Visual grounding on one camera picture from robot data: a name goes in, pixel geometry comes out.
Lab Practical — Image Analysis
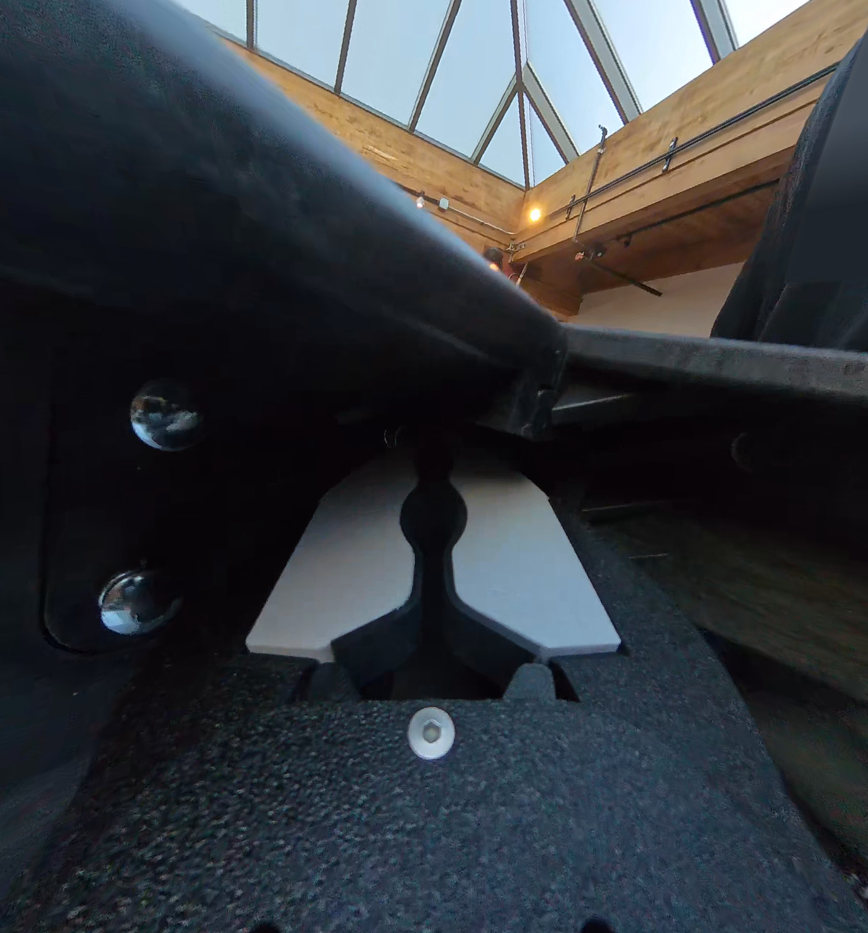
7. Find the domed metal bolt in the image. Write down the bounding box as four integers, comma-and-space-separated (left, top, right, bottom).
99, 569, 183, 637
129, 379, 202, 453

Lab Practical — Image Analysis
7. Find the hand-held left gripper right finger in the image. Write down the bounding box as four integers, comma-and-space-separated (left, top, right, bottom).
441, 465, 622, 657

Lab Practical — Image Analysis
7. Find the black conduit pipe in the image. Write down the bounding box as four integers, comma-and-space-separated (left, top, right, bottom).
574, 124, 610, 243

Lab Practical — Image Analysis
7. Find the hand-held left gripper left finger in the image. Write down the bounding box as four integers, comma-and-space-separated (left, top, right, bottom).
246, 458, 426, 664

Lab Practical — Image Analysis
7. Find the person's dark garment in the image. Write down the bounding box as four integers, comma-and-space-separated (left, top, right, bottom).
711, 0, 868, 356

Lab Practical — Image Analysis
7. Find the black ceiling rail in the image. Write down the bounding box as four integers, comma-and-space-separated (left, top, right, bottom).
543, 64, 840, 220

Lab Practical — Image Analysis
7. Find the glass skylight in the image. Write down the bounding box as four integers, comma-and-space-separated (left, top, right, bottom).
175, 0, 814, 188

